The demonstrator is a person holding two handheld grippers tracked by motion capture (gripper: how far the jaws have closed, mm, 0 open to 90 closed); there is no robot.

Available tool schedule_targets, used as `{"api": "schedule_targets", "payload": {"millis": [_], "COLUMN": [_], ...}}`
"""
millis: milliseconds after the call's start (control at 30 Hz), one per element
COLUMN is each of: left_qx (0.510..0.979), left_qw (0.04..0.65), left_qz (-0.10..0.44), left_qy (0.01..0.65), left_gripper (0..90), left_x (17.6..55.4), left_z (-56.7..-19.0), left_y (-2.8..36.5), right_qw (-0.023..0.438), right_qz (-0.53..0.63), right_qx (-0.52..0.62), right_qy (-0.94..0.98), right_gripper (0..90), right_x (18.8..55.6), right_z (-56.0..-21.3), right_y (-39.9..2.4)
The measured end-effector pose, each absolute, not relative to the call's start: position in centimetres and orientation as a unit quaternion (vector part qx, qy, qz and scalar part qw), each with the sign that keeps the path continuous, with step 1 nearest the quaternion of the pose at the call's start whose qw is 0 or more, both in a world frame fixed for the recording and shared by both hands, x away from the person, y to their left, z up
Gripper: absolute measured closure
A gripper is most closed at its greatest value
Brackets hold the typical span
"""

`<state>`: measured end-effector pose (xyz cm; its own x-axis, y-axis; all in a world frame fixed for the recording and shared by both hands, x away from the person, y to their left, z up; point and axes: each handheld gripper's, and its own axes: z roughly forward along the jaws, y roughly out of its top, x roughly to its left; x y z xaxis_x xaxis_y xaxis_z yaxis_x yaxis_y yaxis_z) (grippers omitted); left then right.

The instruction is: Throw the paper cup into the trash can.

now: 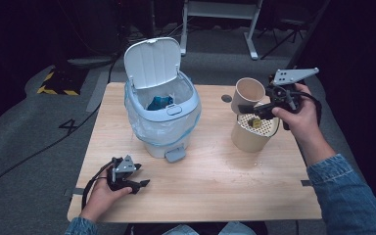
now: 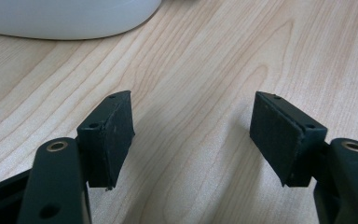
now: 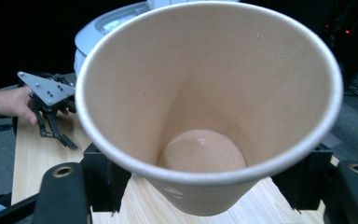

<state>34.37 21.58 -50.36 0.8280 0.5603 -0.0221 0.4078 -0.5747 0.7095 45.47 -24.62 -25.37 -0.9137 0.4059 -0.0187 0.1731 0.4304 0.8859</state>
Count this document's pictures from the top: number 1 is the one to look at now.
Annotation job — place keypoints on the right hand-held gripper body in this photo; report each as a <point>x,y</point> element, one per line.
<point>282,94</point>

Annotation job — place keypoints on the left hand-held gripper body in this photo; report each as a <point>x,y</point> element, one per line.
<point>119,178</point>

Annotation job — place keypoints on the brown paper cup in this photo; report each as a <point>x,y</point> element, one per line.
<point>246,93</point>

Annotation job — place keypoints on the beige container with strainer top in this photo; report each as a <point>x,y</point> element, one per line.
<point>248,138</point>

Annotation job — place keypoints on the white and blue pedal bin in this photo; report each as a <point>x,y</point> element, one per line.
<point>163,117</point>

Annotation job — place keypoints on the blue printed snack box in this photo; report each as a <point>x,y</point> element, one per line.
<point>158,103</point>

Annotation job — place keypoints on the person's left hand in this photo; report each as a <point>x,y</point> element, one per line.
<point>101,199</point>

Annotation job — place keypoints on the person's right hand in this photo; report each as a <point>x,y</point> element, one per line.
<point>303,124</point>

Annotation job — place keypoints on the clear plastic bin liner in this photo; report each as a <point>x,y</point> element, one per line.
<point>158,129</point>

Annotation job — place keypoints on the grey tape tab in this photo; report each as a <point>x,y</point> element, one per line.
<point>75,191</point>
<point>306,183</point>

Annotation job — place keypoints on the black tripod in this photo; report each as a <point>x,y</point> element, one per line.
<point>282,39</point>

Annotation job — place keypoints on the person's legs in jeans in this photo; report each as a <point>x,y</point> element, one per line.
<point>209,229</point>

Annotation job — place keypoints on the grey floor tape strip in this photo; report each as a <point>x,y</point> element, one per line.
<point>96,94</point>

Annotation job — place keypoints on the black yellow-striped stand base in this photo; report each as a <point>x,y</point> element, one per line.
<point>62,83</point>

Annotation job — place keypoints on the white desk frame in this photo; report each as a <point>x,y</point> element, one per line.
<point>251,42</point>

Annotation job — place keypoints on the black slanted stand post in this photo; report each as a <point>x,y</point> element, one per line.
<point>310,32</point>

